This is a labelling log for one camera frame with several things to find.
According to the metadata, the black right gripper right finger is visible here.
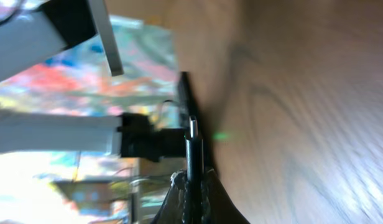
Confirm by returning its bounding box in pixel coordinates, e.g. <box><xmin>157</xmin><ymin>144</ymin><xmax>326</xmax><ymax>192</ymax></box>
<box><xmin>201</xmin><ymin>167</ymin><xmax>249</xmax><ymax>224</ymax></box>

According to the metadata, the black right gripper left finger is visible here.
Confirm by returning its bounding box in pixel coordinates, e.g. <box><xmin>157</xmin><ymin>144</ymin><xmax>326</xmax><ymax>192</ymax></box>
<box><xmin>151</xmin><ymin>170</ymin><xmax>187</xmax><ymax>224</ymax></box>

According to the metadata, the black USB charging cable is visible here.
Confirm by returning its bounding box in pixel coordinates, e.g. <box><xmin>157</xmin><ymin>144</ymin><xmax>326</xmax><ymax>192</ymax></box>
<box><xmin>184</xmin><ymin>114</ymin><xmax>205</xmax><ymax>224</ymax></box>

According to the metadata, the rose gold Galaxy smartphone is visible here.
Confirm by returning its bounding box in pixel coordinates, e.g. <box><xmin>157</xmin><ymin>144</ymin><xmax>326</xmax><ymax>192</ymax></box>
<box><xmin>88</xmin><ymin>0</ymin><xmax>124</xmax><ymax>77</ymax></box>

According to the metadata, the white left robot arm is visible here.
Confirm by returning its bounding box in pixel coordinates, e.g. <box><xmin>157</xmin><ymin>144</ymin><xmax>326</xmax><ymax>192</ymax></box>
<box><xmin>0</xmin><ymin>0</ymin><xmax>186</xmax><ymax>162</ymax></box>

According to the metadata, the colourful painted poster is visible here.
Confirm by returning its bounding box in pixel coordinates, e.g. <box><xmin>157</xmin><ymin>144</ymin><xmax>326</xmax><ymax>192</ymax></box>
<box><xmin>0</xmin><ymin>1</ymin><xmax>178</xmax><ymax>223</ymax></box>

